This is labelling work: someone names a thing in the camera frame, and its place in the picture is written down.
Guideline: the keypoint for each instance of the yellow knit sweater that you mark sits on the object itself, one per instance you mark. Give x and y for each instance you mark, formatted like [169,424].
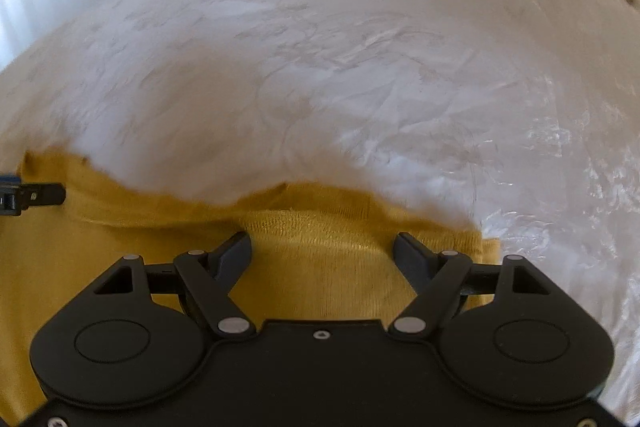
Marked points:
[320,257]

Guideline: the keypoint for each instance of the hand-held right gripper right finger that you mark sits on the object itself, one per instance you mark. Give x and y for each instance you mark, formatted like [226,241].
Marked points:
[407,257]

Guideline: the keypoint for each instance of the white bedspread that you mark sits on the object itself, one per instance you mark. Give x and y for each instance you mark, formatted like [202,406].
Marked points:
[325,72]

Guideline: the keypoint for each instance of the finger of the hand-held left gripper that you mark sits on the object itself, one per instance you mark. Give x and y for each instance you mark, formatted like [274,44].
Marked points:
[37,197]

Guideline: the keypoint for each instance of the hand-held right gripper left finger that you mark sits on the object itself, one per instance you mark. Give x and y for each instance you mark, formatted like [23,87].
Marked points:
[235,257]

